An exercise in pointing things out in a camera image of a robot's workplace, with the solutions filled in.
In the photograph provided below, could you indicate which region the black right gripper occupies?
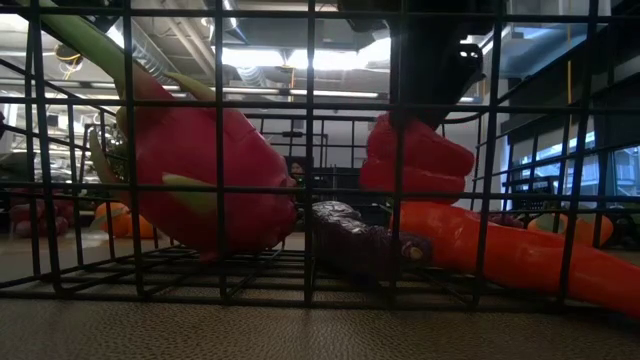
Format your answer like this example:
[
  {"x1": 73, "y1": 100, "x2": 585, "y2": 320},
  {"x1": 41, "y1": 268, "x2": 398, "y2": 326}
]
[{"x1": 339, "y1": 0, "x2": 501, "y2": 127}]

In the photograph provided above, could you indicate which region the red bell pepper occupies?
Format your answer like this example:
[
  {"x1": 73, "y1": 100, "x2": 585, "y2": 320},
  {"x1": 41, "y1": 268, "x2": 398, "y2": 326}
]
[{"x1": 358, "y1": 112, "x2": 476, "y2": 205}]

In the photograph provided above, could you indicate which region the orange carrot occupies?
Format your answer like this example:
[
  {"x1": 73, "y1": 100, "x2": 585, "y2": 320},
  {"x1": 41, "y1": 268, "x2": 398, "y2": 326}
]
[{"x1": 389, "y1": 199, "x2": 640, "y2": 321}]

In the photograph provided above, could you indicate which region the tangerine cluster with leaves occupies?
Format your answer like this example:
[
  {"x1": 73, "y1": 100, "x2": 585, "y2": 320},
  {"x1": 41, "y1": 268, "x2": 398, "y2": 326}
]
[
  {"x1": 92, "y1": 201, "x2": 157, "y2": 240},
  {"x1": 527, "y1": 212, "x2": 615, "y2": 247}
]

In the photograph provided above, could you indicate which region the pink dragon fruit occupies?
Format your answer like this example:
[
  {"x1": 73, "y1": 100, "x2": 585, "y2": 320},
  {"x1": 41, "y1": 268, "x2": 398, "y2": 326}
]
[{"x1": 19, "y1": 0, "x2": 300, "y2": 262}]

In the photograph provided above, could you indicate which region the long ceiling light fixture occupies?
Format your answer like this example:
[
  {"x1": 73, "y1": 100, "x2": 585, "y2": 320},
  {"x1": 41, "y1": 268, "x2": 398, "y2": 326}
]
[{"x1": 219, "y1": 87, "x2": 382, "y2": 100}]

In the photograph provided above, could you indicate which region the person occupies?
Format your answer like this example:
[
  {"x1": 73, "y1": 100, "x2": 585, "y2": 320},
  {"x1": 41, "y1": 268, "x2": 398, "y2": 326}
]
[{"x1": 288, "y1": 157, "x2": 307, "y2": 187}]

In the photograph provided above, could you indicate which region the round grey mat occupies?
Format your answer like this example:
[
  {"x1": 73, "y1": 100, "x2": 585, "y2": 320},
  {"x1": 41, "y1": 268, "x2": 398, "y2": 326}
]
[{"x1": 0, "y1": 294, "x2": 640, "y2": 360}]

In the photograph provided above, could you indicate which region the large ventilation duct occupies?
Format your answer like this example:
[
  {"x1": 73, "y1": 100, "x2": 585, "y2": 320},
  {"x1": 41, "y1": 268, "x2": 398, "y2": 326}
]
[{"x1": 499, "y1": 22, "x2": 591, "y2": 80}]

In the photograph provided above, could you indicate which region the yellow hanging cable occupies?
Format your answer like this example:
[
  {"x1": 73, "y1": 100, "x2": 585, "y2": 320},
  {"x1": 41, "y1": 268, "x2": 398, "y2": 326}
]
[{"x1": 564, "y1": 24, "x2": 573, "y2": 106}]

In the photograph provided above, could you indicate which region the black wire basket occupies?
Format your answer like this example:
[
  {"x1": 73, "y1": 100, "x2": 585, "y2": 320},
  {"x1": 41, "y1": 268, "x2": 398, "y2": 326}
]
[{"x1": 0, "y1": 0, "x2": 640, "y2": 314}]

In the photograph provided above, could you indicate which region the silver corrugated duct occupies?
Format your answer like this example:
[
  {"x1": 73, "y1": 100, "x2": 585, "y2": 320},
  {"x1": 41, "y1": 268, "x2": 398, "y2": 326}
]
[{"x1": 127, "y1": 19, "x2": 170, "y2": 87}]

